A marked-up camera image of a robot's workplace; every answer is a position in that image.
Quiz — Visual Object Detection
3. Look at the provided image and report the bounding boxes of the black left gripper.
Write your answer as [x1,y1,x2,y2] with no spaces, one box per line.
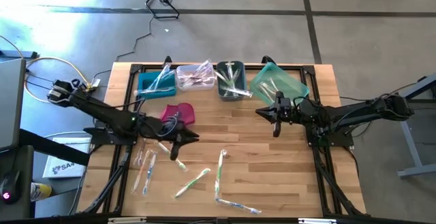
[136,114,200,161]

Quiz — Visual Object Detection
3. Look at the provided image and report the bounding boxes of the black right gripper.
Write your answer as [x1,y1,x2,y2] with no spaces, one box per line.
[255,90,321,138]

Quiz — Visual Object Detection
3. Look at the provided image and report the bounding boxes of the magenta plastic bin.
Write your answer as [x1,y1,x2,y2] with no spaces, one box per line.
[159,102,196,127]

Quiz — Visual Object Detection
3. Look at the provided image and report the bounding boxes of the light green translucent bin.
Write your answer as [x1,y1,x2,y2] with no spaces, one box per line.
[249,62,310,106]

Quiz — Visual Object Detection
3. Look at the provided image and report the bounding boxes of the dark teal plastic bin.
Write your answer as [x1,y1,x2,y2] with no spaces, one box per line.
[216,61,247,101]

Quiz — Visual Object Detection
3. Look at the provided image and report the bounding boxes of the white translucent bin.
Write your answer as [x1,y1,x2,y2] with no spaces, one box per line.
[176,63,217,92]

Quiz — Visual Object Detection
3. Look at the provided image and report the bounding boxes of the blue plastic bin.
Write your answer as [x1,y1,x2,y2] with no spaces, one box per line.
[137,70,177,99]

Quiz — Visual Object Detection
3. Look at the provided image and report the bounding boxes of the power strip yellow plugs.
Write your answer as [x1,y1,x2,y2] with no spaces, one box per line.
[80,78,102,93]

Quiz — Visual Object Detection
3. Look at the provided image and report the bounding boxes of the white cardboard box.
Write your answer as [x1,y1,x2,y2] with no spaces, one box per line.
[42,136,93,179]

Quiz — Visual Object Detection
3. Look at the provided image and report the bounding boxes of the grey metal table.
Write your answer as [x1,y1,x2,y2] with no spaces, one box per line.
[375,73,436,179]

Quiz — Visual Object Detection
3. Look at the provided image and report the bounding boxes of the yellow can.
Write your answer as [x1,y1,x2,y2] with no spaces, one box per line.
[29,182,53,202]

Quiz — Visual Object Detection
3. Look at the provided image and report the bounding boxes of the black computer mouse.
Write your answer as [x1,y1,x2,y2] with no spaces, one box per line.
[0,169,22,205]

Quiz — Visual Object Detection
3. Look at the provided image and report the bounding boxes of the silver aluminium bracket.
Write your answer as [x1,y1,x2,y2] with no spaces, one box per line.
[108,217,148,224]
[298,218,338,224]

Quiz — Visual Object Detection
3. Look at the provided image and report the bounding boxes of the black floor cable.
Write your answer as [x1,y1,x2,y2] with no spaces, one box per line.
[91,16,154,82]

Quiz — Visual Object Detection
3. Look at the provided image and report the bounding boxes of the beige cable loop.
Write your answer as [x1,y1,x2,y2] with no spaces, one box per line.
[22,56,95,103]

